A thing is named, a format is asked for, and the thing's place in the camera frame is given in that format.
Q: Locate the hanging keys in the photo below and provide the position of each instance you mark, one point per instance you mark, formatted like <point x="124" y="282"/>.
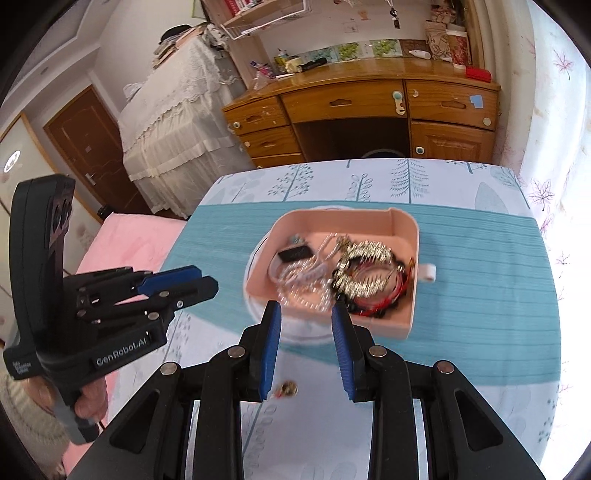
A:
<point x="394" y="17"/>

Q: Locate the wooden desk with drawers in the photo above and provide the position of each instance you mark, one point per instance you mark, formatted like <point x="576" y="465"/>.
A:
<point x="341" y="99"/>

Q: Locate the white leaf print curtain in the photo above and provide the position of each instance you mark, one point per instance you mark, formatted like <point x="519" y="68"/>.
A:
<point x="554" y="138"/>

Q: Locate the gold round charm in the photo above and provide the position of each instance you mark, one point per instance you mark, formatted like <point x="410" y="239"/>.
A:
<point x="287" y="390"/>

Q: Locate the pink plastic box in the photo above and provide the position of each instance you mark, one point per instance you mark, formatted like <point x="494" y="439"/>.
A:
<point x="397" y="323"/>

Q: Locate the black flashlight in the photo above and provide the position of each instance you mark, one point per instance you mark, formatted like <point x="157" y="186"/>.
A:
<point x="314" y="64"/>

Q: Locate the green white drawer hook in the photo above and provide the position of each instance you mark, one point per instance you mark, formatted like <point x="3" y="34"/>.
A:
<point x="399" y="104"/>

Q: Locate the small bottles cluster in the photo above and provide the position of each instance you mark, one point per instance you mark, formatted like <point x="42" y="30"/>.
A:
<point x="277" y="67"/>

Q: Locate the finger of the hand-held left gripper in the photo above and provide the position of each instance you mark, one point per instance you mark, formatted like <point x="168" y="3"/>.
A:
<point x="171" y="279"/>
<point x="194" y="290"/>

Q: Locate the white tube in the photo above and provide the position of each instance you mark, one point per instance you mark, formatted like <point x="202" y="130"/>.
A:
<point x="419" y="54"/>

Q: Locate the person's left forearm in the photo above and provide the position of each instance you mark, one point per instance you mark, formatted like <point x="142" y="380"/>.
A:
<point x="27" y="424"/>

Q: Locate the green leaf pictures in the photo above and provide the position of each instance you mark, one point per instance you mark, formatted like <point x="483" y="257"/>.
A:
<point x="364" y="49"/>

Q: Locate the gold leaf hair comb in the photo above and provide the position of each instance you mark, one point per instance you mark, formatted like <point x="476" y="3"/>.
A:
<point x="364" y="251"/>

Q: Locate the patterned paper bags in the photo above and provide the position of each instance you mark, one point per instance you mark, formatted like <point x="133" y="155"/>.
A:
<point x="436" y="32"/>

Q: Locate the lace covered furniture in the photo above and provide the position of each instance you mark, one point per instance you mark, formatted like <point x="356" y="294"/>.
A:
<point x="175" y="138"/>

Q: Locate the red patterned paper cup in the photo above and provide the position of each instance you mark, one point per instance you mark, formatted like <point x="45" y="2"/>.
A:
<point x="458" y="48"/>

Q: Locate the person's left hand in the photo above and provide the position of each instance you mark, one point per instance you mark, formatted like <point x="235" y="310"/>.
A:
<point x="92" y="399"/>

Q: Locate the dark round stool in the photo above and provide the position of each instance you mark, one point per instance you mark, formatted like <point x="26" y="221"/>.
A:
<point x="383" y="153"/>

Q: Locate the pile of books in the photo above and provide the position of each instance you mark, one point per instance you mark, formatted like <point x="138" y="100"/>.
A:
<point x="184" y="41"/>

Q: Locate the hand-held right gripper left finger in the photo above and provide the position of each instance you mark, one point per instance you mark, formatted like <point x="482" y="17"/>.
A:
<point x="270" y="350"/>

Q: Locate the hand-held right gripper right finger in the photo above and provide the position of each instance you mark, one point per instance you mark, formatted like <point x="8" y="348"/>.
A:
<point x="344" y="350"/>

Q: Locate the brown wooden door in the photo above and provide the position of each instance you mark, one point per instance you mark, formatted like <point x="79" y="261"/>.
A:
<point x="87" y="138"/>

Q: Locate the red case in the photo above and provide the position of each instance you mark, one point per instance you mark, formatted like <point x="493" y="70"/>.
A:
<point x="478" y="74"/>

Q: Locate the grey flower brooch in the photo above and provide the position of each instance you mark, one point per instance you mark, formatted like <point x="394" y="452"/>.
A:
<point x="296" y="240"/>

